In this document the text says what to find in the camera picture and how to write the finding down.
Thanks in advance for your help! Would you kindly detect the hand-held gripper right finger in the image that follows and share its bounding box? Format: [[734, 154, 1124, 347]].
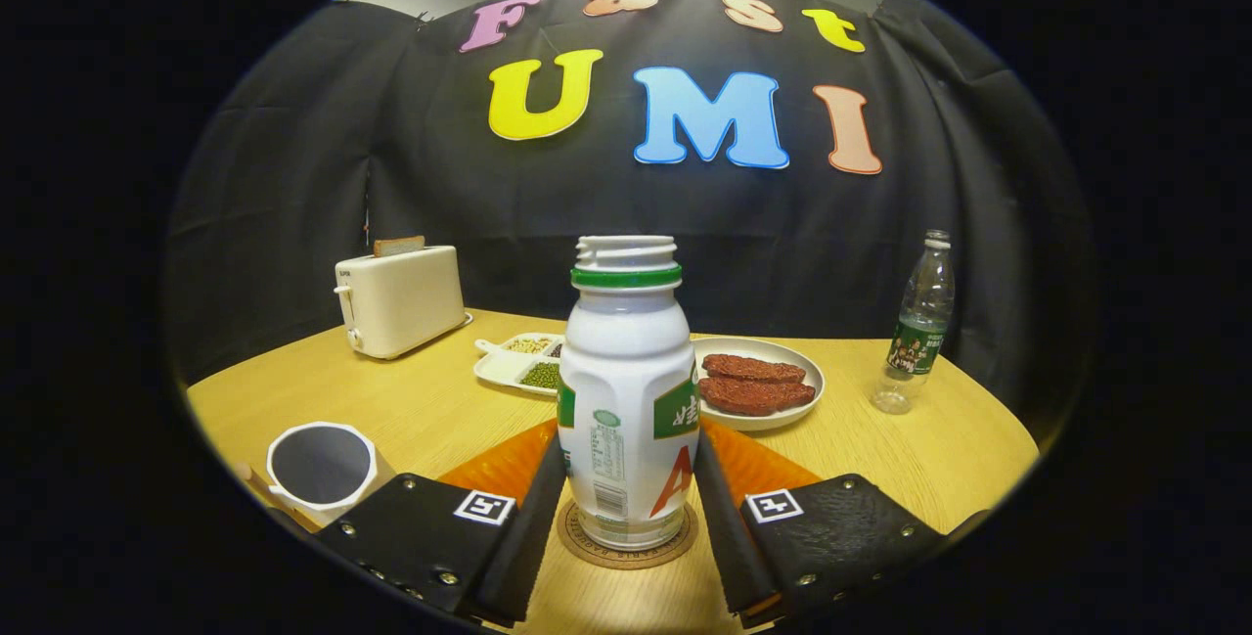
[[693, 420, 948, 628]]

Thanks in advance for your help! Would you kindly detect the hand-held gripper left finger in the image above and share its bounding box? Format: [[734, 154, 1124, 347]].
[[313, 425, 568, 629]]

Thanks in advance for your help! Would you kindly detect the round cork coaster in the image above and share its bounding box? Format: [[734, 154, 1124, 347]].
[[556, 498, 700, 571]]

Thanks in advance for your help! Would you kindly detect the white cup wooden handle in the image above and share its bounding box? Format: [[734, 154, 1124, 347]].
[[235, 422, 397, 530]]

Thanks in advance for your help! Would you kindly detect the white juice bottle green ring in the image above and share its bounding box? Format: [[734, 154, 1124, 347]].
[[556, 235, 702, 551]]

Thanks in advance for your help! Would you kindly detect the clear water bottle green label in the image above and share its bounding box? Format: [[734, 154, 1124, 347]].
[[871, 229, 957, 416]]

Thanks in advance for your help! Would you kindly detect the red meat slice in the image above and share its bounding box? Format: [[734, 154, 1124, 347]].
[[697, 376, 817, 418], [701, 353, 807, 385]]

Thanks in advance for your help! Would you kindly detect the white divided dish with beans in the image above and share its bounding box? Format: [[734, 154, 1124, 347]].
[[473, 332, 566, 397]]

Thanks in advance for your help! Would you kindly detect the wooden table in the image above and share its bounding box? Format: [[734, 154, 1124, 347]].
[[186, 307, 1040, 635]]

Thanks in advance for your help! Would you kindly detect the white round plate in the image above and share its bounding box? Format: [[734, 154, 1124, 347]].
[[690, 338, 826, 432]]

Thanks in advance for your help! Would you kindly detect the cream toaster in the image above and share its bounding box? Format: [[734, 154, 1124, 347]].
[[334, 245, 472, 361]]

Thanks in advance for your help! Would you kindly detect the black backdrop cloth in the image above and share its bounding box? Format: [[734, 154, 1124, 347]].
[[161, 0, 1096, 450]]

